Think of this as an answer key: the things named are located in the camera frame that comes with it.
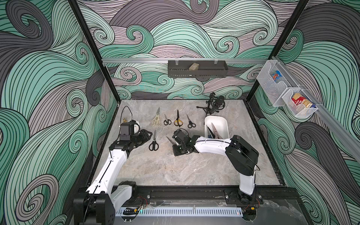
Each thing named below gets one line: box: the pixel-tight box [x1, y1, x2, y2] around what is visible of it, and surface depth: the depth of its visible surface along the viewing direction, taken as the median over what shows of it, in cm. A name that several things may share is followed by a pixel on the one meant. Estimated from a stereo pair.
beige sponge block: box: [188, 62, 200, 71], surface depth 93 cm
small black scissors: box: [163, 113, 173, 126], surface depth 109 cm
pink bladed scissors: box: [210, 122, 223, 140], surface depth 100 cm
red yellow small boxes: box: [291, 92, 313, 108], surface depth 67 cm
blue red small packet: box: [271, 70, 283, 83], surface depth 85 cm
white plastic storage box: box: [204, 115, 230, 140], surface depth 105 cm
